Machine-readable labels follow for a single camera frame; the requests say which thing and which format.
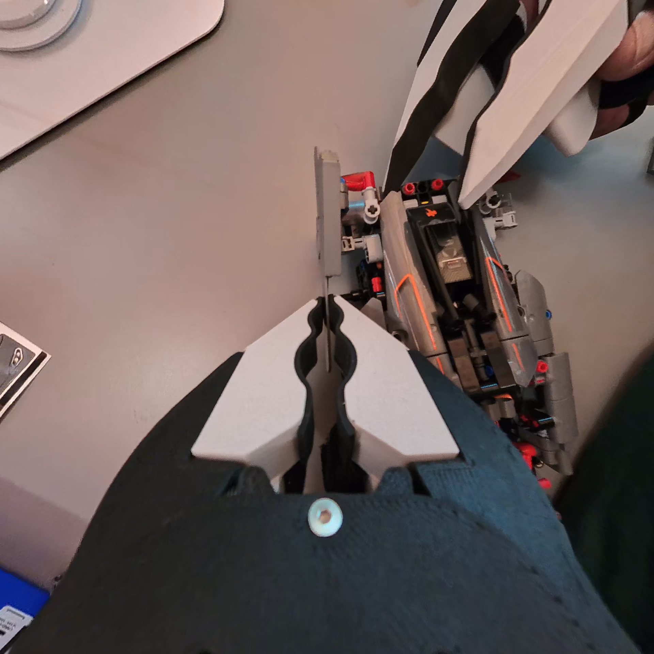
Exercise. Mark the grey lego wing assembly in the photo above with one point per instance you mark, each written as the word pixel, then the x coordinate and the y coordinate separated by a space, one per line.
pixel 327 214

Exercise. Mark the person's green shirt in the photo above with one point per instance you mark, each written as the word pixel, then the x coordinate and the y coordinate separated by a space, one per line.
pixel 613 511

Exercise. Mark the blue bin with white label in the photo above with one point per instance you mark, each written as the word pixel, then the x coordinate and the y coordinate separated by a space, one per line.
pixel 20 587

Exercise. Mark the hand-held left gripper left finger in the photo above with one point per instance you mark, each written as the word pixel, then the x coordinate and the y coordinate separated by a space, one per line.
pixel 245 403

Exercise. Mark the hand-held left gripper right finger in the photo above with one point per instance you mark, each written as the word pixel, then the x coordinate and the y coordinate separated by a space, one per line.
pixel 403 403

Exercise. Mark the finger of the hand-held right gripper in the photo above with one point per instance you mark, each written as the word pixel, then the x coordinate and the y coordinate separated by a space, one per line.
pixel 419 102
pixel 552 66

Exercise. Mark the white sticker sheet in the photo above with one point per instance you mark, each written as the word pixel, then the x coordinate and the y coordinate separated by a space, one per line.
pixel 20 368

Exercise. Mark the grey lego vehicle model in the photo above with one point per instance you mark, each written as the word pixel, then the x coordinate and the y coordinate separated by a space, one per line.
pixel 408 245

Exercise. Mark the white book stand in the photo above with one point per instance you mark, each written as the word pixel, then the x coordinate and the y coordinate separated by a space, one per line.
pixel 102 51

